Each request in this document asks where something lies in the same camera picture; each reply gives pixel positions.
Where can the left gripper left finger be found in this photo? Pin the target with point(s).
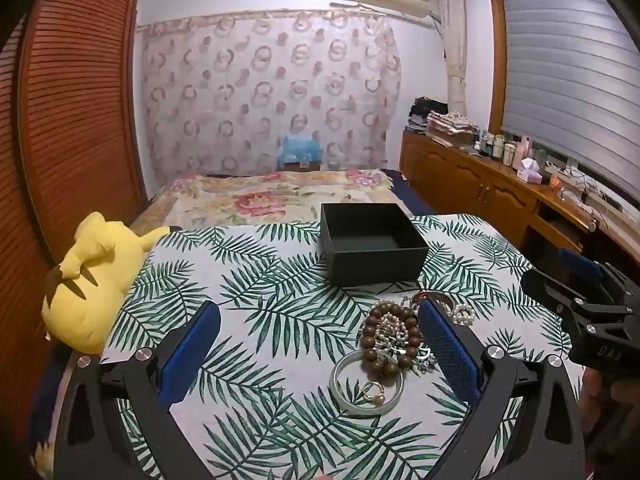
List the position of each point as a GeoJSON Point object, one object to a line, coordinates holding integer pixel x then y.
{"type": "Point", "coordinates": [92, 441]}

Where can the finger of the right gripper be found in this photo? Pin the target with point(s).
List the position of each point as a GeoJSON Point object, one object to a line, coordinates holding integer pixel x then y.
{"type": "Point", "coordinates": [587, 291]}
{"type": "Point", "coordinates": [579, 265]}

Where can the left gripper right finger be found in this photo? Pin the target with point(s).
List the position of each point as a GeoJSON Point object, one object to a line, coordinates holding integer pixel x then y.
{"type": "Point", "coordinates": [546, 440]}

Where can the pale jade bangle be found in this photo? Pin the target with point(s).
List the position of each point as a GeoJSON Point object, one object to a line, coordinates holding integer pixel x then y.
{"type": "Point", "coordinates": [372, 400]}

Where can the black jewelry box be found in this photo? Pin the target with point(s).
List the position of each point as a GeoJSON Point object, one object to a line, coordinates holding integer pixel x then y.
{"type": "Point", "coordinates": [370, 243]}

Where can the right hand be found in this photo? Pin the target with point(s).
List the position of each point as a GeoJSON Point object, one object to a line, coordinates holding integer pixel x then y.
{"type": "Point", "coordinates": [609, 412]}

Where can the wooden sideboard cabinet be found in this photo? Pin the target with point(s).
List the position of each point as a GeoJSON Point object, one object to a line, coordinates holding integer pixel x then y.
{"type": "Point", "coordinates": [530, 216]}

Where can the pink tissue box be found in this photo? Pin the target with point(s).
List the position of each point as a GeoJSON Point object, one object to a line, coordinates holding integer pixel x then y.
{"type": "Point", "coordinates": [529, 171]}

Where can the yellow pikachu plush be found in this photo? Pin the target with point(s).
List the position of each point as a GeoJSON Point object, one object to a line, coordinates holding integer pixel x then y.
{"type": "Point", "coordinates": [84, 293]}

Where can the palm leaf tablecloth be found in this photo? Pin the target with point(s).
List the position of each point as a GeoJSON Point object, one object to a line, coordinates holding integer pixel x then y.
{"type": "Point", "coordinates": [260, 407]}

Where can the grey window blind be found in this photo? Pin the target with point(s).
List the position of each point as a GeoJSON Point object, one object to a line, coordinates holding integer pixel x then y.
{"type": "Point", "coordinates": [572, 84]}

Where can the folded clothes stack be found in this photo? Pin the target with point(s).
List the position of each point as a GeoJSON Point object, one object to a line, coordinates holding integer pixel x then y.
{"type": "Point", "coordinates": [433, 117]}

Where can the floral bed quilt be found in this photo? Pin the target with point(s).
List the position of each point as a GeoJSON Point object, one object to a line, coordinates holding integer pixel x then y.
{"type": "Point", "coordinates": [199, 202]}

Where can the wooden louvre wardrobe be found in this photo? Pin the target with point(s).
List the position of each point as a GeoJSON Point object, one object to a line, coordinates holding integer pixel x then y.
{"type": "Point", "coordinates": [67, 148]}

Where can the blue plush toy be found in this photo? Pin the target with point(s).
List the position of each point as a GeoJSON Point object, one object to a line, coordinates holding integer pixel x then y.
{"type": "Point", "coordinates": [299, 155]}

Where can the patterned wall curtain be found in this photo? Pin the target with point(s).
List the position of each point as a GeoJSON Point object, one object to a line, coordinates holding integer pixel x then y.
{"type": "Point", "coordinates": [221, 92]}

